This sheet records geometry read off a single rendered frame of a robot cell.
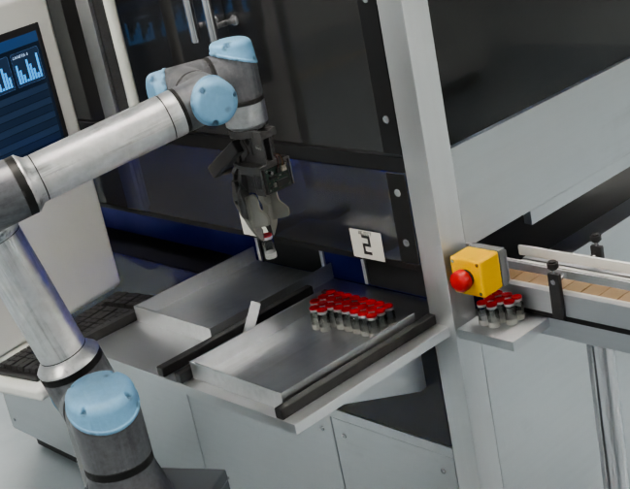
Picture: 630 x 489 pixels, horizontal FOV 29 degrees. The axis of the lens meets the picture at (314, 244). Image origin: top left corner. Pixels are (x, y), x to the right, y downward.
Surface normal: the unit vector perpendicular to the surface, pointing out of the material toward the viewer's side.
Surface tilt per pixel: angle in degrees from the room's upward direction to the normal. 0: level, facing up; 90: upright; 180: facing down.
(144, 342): 0
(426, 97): 90
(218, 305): 0
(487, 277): 90
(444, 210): 90
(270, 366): 0
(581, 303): 90
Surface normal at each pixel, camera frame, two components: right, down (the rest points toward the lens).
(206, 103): 0.40, 0.25
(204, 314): -0.18, -0.92
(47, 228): 0.80, 0.06
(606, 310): -0.71, 0.37
